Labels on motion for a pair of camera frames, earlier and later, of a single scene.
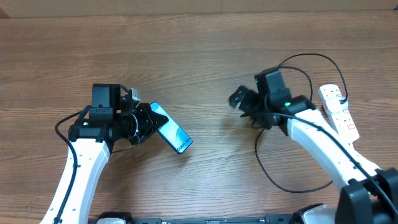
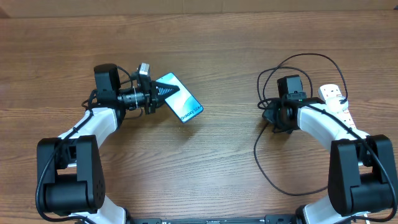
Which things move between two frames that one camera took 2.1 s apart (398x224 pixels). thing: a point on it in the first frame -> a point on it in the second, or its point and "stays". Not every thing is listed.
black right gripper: [251, 96] -> [267, 114]
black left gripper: [150, 118] -> [151, 89]
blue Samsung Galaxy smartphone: [178, 140] -> [183, 102]
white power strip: [341, 121] stays
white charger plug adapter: [333, 104] stays
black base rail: [122, 218] stays
